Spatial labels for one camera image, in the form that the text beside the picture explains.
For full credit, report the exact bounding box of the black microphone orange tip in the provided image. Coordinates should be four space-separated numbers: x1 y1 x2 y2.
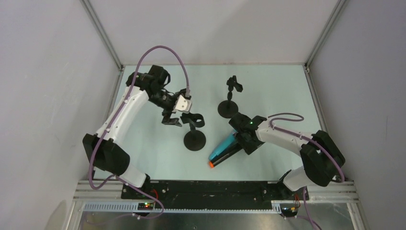
209 144 243 168

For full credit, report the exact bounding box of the aluminium frame rail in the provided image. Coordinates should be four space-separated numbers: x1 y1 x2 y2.
73 180 361 204

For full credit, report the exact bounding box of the black microphone stand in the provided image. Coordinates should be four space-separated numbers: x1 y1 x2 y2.
217 75 243 118
180 113 206 151

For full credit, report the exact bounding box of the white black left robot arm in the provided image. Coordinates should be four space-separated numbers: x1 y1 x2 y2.
82 65 192 188

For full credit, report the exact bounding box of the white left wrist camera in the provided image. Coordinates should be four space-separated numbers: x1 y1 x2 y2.
173 94 192 114

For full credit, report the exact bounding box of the left controller board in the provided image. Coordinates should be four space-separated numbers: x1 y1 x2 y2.
137 202 156 211

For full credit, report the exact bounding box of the blue microphone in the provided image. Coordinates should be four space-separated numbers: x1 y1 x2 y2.
208 132 236 161

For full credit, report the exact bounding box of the controller board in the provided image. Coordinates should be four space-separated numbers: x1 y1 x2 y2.
281 207 299 219
137 202 156 211

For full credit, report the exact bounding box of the right controller board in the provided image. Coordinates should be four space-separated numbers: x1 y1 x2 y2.
281 207 299 219

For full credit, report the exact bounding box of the white slotted cable duct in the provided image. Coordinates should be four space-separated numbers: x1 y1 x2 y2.
83 202 282 214

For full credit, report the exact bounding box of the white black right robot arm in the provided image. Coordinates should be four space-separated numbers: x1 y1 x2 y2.
229 113 346 194

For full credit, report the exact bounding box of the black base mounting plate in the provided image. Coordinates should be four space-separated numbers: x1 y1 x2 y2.
121 180 309 210

